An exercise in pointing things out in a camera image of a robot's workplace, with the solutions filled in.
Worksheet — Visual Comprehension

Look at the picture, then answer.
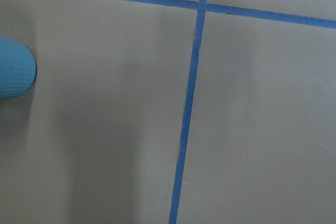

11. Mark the teal ceramic mug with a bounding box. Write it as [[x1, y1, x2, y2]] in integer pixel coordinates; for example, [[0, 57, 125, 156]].
[[1, 36, 37, 99]]

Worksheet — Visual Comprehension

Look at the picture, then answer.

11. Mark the crossing blue tape strip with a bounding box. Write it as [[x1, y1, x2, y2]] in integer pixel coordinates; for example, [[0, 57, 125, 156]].
[[168, 0, 207, 224]]

